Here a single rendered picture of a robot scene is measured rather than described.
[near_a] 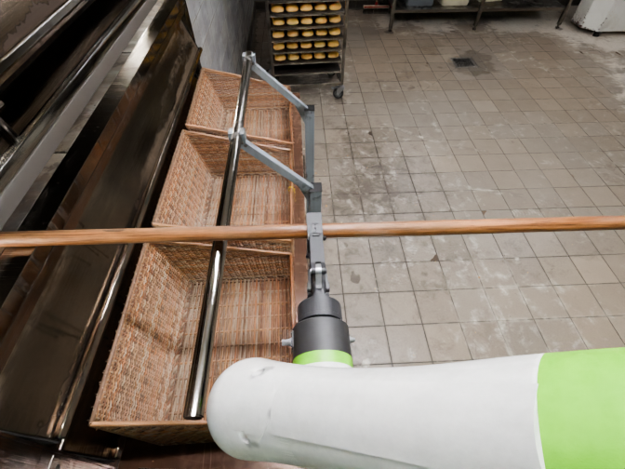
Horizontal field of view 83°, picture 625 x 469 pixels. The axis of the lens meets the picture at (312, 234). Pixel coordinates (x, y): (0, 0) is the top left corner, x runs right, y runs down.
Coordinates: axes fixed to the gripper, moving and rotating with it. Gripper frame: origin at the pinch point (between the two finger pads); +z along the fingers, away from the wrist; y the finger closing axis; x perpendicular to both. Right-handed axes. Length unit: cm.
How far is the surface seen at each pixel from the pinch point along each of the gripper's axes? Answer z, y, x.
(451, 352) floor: 19, 119, 70
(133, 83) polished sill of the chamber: 68, 2, -56
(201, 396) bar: -29.9, 2.1, -18.5
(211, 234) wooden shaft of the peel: -0.6, -1.2, -20.3
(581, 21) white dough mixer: 407, 107, 340
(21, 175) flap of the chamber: -6.6, -22.1, -41.1
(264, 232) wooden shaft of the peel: -0.5, -1.2, -9.9
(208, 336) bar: -20.4, 2.0, -18.7
